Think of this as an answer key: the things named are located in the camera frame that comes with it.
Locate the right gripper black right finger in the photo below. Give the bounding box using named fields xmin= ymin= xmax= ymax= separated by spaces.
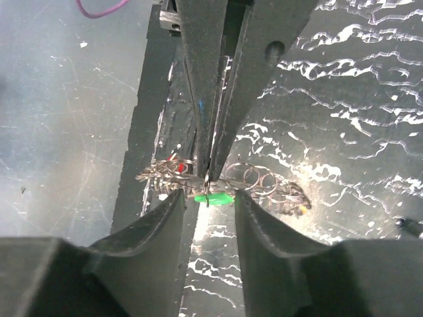
xmin=235 ymin=190 xmax=328 ymax=317

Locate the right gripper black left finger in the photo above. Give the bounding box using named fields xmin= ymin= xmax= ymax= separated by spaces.
xmin=86 ymin=190 xmax=185 ymax=316

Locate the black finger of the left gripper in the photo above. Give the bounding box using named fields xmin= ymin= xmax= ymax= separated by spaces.
xmin=176 ymin=1 xmax=227 ymax=178
xmin=210 ymin=0 xmax=318 ymax=180

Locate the green key tag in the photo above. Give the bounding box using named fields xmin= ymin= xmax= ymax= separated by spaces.
xmin=194 ymin=192 xmax=234 ymax=205

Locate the red key tag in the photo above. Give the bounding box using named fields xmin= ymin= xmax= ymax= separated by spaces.
xmin=168 ymin=153 xmax=185 ymax=174

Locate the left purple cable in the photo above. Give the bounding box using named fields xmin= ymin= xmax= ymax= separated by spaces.
xmin=75 ymin=0 xmax=130 ymax=19

